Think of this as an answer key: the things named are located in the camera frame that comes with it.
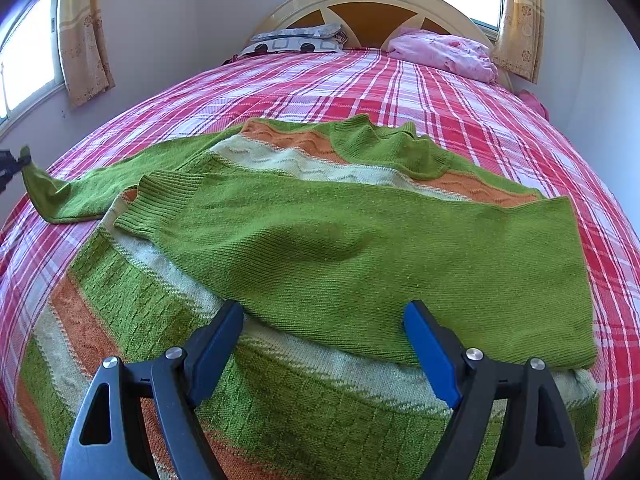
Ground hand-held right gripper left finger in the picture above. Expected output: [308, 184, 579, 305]
[60, 300, 246, 480]

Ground pink cloth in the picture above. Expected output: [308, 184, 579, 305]
[517, 89, 551, 121]

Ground green striped knit sweater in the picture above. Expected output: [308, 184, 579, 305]
[17, 114, 601, 480]

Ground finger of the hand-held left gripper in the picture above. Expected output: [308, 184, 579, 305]
[0, 147, 32, 192]

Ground yellow floral curtain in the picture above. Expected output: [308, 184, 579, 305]
[492, 0, 545, 85]
[57, 0, 117, 108]

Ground pink floral blanket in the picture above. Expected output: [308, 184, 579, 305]
[387, 29, 498, 83]

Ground red plaid bed sheet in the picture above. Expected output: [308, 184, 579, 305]
[0, 47, 640, 480]

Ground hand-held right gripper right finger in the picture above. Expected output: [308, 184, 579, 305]
[402, 300, 586, 480]

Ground cream wooden headboard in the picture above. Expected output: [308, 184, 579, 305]
[245, 0, 516, 93]

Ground grey patterned pillow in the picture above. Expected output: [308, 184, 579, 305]
[235, 24, 351, 58]

